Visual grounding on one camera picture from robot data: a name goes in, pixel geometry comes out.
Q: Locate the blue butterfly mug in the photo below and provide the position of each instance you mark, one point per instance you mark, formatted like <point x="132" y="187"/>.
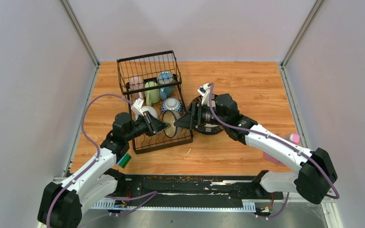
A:
<point x="165" y="78"/>

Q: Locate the light green mug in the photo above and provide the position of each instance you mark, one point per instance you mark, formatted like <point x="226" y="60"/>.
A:
<point x="152" y="96"/>

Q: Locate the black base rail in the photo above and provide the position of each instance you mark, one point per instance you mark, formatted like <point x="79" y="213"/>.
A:
<point x="189" y="191"/>

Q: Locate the black rimmed white plate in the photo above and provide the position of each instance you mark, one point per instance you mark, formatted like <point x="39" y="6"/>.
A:
<point x="193" y="108"/>

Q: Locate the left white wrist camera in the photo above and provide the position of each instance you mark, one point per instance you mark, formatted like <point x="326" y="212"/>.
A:
<point x="136" y="107"/>

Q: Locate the dark brown speckled bowl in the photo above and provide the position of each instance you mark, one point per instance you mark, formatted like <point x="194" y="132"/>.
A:
<point x="171" y="116"/>

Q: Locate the pink box with mirror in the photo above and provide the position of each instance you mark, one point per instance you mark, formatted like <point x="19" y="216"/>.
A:
<point x="292" y="138"/>

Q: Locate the black wire dish rack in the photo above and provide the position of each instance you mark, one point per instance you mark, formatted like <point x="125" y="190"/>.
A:
<point x="148" y="67"/>

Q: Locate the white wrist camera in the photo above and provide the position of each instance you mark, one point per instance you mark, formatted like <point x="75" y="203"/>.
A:
<point x="136" y="107"/>
<point x="205" y="94"/>

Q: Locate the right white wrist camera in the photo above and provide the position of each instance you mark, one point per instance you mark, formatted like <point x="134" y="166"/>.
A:
<point x="205" y="94"/>

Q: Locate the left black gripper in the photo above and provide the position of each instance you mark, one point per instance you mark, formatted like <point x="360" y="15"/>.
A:
<point x="153" y="125"/>

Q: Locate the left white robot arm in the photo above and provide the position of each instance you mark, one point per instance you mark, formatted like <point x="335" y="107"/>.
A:
<point x="88" y="176"/>

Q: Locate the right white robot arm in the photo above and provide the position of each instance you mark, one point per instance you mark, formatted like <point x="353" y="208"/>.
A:
<point x="312" y="173"/>

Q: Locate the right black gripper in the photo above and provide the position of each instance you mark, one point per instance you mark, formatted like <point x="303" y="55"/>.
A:
<point x="193" y="118"/>

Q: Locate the pink ceramic mug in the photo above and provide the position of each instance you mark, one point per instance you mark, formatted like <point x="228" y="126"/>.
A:
<point x="137" y="83"/>

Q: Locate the white ribbed bowl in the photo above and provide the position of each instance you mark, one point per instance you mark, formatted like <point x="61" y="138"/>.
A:
<point x="151" y="110"/>

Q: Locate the blue green striped sponge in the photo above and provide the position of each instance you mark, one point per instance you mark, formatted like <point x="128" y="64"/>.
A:
<point x="124" y="160"/>

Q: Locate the white black bowl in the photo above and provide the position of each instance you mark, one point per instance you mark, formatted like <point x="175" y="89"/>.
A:
<point x="171" y="104"/>

